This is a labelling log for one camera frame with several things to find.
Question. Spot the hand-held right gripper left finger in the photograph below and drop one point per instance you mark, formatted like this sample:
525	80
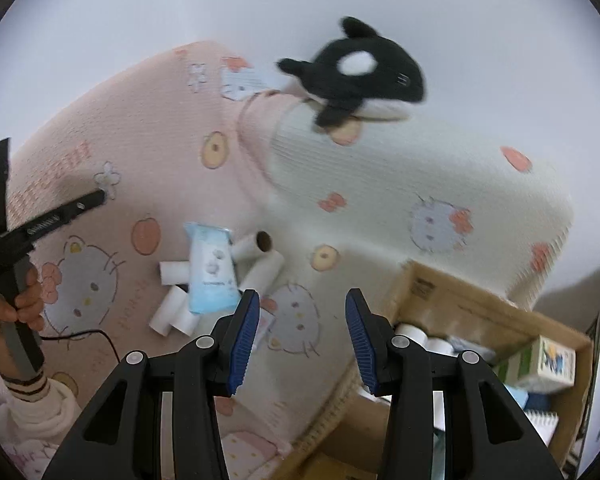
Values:
242	345

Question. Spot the person's left forearm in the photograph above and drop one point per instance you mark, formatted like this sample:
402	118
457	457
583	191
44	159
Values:
25	410

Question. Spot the brown cardboard box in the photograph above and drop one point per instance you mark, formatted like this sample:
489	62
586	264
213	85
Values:
455	295

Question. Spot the light blue notebook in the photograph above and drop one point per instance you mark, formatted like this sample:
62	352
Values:
516	399

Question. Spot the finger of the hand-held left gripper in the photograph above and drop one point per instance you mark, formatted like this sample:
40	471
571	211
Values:
60	216

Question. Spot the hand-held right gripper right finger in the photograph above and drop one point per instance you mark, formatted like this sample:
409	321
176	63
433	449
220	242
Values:
362	347

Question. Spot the white paper roll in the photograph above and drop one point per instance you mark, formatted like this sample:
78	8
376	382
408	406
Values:
170	310
175	271
250	247
440	347
410	332
265	272

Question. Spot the white spiral notepad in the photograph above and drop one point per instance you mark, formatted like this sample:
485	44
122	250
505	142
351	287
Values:
542	425

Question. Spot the green white carton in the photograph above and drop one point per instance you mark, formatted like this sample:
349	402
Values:
530	365

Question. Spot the pink cat print blanket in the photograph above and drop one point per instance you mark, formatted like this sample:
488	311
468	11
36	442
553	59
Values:
155	125

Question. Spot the pink floral clothing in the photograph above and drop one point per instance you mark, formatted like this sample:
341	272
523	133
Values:
22	462

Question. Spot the person's left hand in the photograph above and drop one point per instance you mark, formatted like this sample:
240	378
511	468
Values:
30	300

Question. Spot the black white orca plush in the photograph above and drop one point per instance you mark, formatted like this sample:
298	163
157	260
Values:
330	70

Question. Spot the light blue wipes packet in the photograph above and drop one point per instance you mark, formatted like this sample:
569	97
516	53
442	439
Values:
210	280

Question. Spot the white cat print blanket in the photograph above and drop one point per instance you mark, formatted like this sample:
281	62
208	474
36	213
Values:
380	170

